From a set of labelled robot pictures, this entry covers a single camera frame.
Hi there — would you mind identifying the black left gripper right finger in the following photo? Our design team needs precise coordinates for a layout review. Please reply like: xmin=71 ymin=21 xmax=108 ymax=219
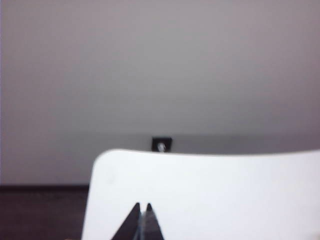
xmin=142 ymin=202 xmax=166 ymax=240

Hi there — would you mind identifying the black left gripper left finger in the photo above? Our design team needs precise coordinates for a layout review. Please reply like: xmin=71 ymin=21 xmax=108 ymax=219
xmin=109 ymin=202 xmax=141 ymax=240

